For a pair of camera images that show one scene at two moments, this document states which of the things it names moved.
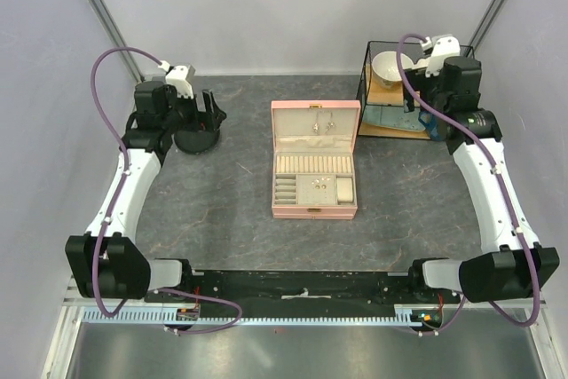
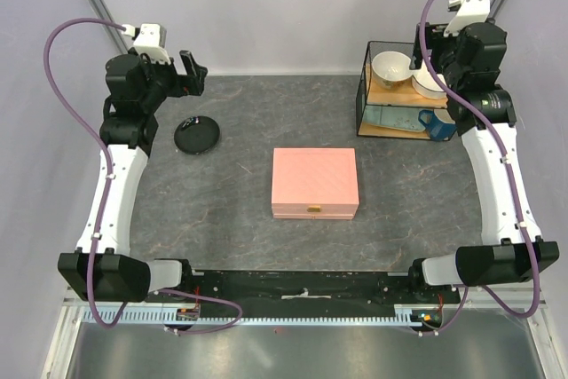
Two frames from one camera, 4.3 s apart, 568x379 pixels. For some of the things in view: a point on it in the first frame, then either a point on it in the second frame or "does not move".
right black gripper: x=419 y=82 -> x=437 y=41
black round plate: x=196 y=141 does not move
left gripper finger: x=215 y=115 -> x=196 y=73
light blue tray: x=393 y=116 does not move
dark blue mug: x=432 y=123 does not move
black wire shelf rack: x=382 y=111 does not move
